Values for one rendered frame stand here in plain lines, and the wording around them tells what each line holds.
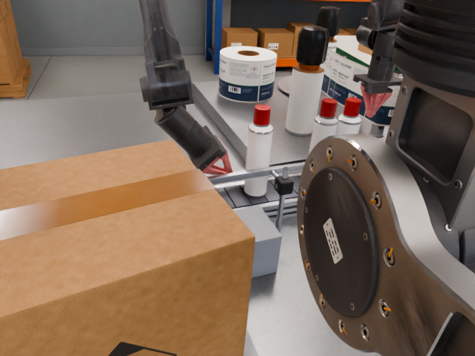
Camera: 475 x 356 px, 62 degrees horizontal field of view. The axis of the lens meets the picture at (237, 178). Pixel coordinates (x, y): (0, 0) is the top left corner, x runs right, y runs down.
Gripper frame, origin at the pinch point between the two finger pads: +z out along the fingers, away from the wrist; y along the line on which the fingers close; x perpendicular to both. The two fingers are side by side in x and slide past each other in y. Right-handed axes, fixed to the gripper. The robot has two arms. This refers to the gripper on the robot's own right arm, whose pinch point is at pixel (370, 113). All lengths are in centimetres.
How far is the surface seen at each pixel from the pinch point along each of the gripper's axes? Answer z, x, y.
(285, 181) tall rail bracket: 4.6, 17.3, 31.2
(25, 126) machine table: 20, -54, 85
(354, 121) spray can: -2.9, 9.0, 11.6
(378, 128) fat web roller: 10.5, -11.1, -14.3
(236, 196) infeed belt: 13.7, 7.2, 37.2
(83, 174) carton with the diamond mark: -10, 30, 67
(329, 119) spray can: -3.3, 7.7, 17.1
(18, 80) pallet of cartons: 90, -323, 121
